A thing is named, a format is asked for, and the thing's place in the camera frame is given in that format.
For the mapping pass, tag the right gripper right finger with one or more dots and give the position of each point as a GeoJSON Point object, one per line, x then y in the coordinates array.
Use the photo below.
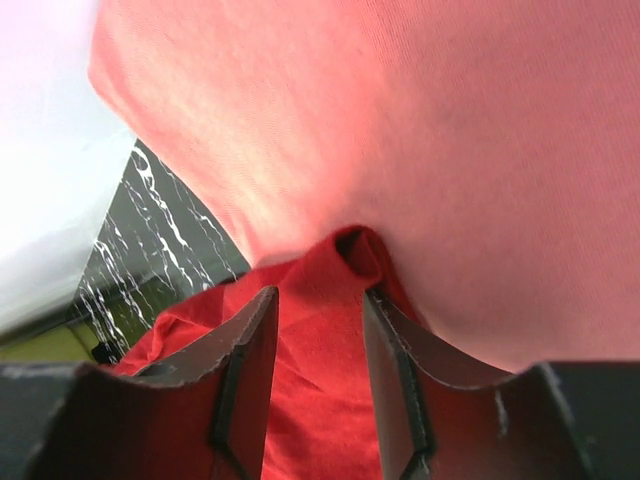
{"type": "Point", "coordinates": [442, 415]}

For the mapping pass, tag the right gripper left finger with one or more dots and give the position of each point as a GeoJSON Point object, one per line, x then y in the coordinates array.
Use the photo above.
{"type": "Point", "coordinates": [200, 413]}

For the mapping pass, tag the red t shirt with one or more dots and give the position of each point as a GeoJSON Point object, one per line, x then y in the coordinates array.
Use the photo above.
{"type": "Point", "coordinates": [321, 420]}

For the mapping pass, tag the olive green plastic bin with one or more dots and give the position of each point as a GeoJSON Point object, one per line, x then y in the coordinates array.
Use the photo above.
{"type": "Point", "coordinates": [66, 343]}

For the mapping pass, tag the folded coral t shirt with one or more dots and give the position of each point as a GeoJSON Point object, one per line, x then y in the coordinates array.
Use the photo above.
{"type": "Point", "coordinates": [494, 145]}

